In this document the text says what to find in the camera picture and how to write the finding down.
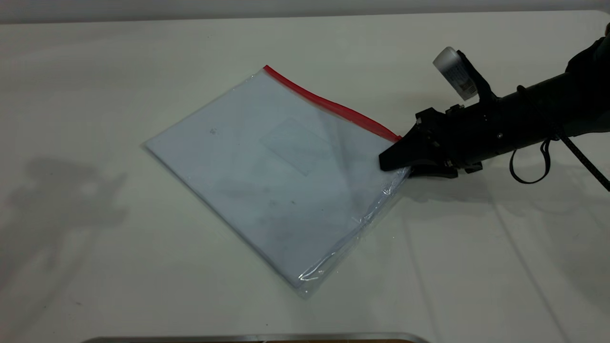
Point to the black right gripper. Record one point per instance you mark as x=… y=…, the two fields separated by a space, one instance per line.
x=472 y=131

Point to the transparent bag with red zipper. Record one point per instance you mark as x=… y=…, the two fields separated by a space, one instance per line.
x=267 y=181

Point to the clear plastic package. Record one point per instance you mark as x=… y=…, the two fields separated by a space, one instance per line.
x=238 y=157

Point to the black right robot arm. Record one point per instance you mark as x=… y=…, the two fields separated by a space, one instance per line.
x=548 y=105

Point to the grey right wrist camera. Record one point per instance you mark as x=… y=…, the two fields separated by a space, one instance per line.
x=452 y=71

